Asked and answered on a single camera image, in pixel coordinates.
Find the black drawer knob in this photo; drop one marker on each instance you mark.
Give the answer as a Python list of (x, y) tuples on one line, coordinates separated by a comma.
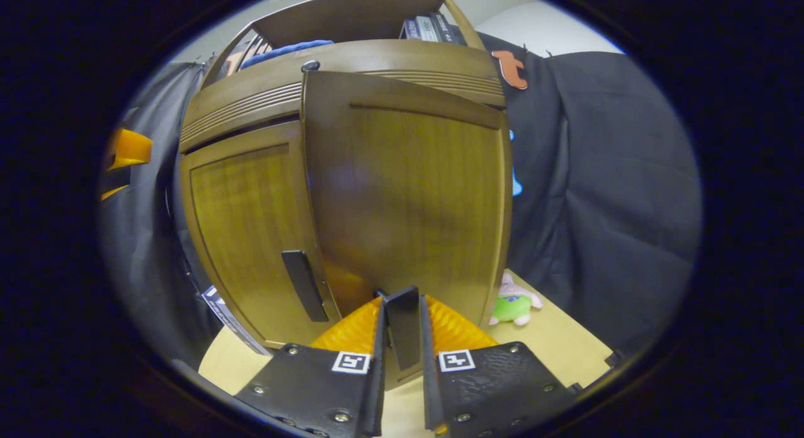
[(310, 66)]

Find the dark printed board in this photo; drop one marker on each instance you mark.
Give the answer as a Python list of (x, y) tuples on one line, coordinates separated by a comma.
[(232, 318)]

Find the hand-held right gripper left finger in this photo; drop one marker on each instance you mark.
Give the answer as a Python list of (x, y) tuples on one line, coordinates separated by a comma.
[(377, 362)]

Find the black backdrop cloth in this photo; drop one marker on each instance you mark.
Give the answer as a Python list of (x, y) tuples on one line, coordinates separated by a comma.
[(615, 205)]

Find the blue folded towel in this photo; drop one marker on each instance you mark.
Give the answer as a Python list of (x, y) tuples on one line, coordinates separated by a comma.
[(282, 50)]

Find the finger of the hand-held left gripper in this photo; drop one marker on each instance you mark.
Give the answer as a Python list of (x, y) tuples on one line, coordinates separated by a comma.
[(116, 179), (132, 149)]

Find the wooden double-door shoe cabinet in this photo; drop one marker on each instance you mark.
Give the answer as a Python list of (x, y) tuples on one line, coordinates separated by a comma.
[(226, 111)]

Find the blue-grey book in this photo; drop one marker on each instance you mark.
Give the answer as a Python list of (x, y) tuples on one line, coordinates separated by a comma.
[(409, 29)]

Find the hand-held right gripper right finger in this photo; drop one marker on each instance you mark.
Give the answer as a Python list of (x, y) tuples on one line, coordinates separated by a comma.
[(429, 375)]

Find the pink and green plush toy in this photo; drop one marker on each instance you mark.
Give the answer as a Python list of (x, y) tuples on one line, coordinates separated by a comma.
[(512, 303)]

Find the wooden ribbed drawer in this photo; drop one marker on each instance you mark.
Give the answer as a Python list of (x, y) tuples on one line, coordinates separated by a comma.
[(389, 58)]

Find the light grey book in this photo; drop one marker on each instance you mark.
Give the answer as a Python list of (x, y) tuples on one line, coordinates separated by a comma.
[(427, 28)]

